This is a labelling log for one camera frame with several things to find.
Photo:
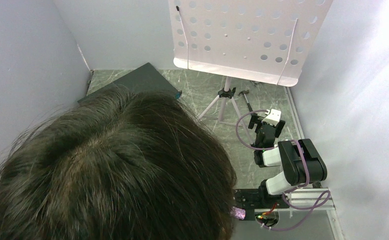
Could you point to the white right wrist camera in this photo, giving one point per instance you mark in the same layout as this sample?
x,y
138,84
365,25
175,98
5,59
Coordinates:
x,y
273,117

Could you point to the dark network switch box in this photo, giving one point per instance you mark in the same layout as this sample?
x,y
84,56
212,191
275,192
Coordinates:
x,y
145,78

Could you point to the pink music stand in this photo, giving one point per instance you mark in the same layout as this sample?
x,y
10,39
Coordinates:
x,y
265,41

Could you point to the aluminium front frame rail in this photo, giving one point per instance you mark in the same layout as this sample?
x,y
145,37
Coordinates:
x,y
303,198

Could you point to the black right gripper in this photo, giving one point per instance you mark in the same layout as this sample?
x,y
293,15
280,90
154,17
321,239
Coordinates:
x,y
256,121

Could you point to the person's head dark hair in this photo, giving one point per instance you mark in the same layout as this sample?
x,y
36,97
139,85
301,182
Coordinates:
x,y
122,166

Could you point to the claw hammer with black grip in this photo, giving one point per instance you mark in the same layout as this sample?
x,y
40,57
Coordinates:
x,y
244,93

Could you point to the aluminium table edge rail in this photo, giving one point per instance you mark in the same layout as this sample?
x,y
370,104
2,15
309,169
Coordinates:
x,y
294,113

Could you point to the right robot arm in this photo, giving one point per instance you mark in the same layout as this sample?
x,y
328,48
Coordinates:
x,y
299,161

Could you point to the purple glitter microphone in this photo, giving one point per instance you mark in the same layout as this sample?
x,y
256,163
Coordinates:
x,y
238,213

